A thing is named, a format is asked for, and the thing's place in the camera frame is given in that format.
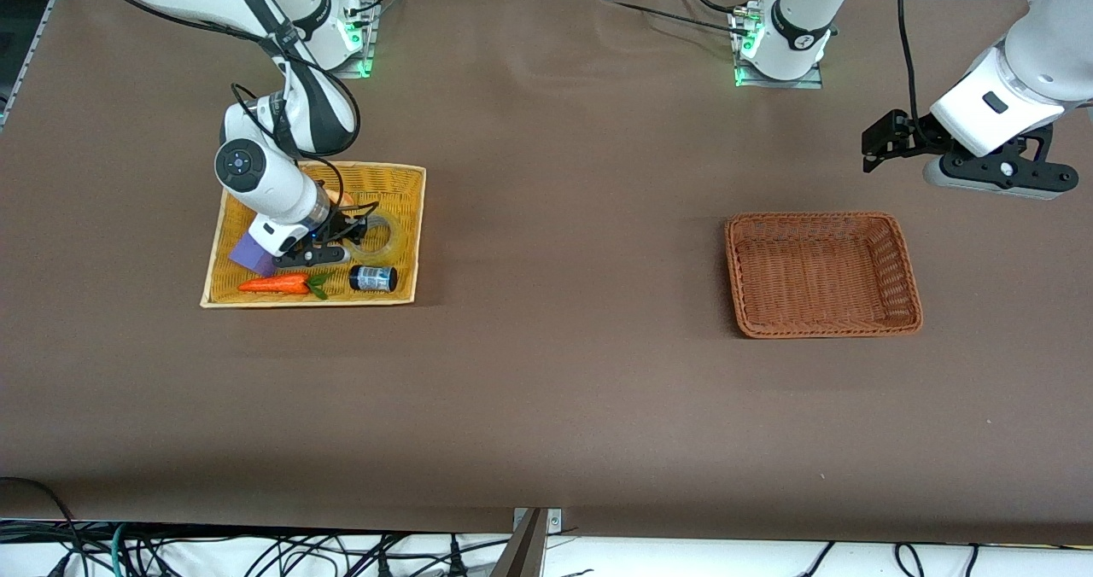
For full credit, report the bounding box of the clear tape roll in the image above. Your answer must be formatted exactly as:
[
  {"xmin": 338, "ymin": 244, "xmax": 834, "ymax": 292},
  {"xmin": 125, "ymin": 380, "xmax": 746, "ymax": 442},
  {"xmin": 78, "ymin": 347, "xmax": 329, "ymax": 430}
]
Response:
[{"xmin": 350, "ymin": 207, "xmax": 406, "ymax": 263}]

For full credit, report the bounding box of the small dark bottle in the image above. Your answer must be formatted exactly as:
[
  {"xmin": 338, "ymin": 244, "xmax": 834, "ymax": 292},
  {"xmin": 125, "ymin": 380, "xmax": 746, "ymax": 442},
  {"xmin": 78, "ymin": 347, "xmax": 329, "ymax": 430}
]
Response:
[{"xmin": 348, "ymin": 265, "xmax": 399, "ymax": 293}]

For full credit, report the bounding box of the yellow wicker basket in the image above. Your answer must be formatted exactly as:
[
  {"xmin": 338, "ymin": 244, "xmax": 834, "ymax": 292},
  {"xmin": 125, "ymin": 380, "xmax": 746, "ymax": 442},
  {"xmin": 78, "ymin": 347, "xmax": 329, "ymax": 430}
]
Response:
[{"xmin": 200, "ymin": 161, "xmax": 427, "ymax": 309}]

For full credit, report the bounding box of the orange toy carrot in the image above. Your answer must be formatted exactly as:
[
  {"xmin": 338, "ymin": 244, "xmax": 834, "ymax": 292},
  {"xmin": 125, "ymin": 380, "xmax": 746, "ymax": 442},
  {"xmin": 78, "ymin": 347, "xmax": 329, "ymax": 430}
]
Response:
[{"xmin": 237, "ymin": 271, "xmax": 336, "ymax": 300}]

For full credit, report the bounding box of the purple foam block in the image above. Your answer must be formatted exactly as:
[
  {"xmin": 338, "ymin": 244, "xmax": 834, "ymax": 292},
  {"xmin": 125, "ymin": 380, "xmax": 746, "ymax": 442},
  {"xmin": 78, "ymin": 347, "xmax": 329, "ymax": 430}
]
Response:
[{"xmin": 228, "ymin": 231, "xmax": 278, "ymax": 277}]

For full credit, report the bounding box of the brown wicker basket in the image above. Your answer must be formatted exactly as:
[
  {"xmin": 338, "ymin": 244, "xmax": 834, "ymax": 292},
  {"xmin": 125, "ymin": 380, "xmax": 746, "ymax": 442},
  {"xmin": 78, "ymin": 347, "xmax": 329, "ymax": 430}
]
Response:
[{"xmin": 724, "ymin": 211, "xmax": 924, "ymax": 339}]

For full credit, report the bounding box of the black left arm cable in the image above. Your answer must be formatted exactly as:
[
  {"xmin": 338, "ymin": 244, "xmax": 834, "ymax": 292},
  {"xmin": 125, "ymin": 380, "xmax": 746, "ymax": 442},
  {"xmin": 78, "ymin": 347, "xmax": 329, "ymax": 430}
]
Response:
[{"xmin": 896, "ymin": 0, "xmax": 927, "ymax": 138}]

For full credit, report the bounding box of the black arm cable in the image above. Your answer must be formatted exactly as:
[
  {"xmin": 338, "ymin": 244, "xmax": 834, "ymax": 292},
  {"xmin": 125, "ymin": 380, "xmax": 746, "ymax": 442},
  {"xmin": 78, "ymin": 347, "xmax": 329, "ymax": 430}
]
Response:
[
  {"xmin": 75, "ymin": 0, "xmax": 364, "ymax": 177},
  {"xmin": 896, "ymin": 0, "xmax": 927, "ymax": 138}
]

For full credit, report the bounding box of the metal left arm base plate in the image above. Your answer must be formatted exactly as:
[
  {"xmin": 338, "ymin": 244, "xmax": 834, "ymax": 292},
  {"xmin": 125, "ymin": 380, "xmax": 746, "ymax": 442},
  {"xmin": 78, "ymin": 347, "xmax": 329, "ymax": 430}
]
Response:
[{"xmin": 733, "ymin": 7, "xmax": 825, "ymax": 90}]

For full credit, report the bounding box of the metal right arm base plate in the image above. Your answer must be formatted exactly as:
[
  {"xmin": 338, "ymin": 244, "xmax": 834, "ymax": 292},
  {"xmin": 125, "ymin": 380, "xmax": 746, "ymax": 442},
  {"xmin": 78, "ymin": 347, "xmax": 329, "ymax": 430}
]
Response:
[{"xmin": 329, "ymin": 1, "xmax": 377, "ymax": 79}]

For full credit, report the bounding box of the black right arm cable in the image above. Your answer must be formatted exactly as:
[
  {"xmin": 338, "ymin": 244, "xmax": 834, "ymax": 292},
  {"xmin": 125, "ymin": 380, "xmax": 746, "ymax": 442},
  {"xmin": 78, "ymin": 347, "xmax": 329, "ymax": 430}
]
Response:
[{"xmin": 75, "ymin": 0, "xmax": 364, "ymax": 177}]

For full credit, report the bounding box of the metal table bracket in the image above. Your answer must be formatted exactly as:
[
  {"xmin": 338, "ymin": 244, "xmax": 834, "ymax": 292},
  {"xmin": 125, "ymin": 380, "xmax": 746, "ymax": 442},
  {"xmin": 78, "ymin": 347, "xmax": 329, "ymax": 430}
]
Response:
[{"xmin": 512, "ymin": 508, "xmax": 564, "ymax": 533}]

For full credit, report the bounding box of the aluminium table rail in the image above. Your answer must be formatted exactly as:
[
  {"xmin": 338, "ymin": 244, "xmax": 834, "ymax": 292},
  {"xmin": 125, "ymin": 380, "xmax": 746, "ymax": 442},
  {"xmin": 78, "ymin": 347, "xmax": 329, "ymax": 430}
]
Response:
[{"xmin": 0, "ymin": 0, "xmax": 88, "ymax": 130}]

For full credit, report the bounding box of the dark post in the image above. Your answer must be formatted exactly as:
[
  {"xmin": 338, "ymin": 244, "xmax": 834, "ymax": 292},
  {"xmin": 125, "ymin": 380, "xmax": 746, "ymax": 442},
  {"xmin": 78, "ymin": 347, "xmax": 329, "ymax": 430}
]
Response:
[{"xmin": 489, "ymin": 509, "xmax": 549, "ymax": 577}]

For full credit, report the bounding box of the thick black floor cable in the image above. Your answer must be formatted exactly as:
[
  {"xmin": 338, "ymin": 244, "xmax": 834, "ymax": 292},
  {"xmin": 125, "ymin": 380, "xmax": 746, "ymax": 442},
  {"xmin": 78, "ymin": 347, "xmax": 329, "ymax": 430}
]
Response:
[{"xmin": 0, "ymin": 476, "xmax": 86, "ymax": 577}]

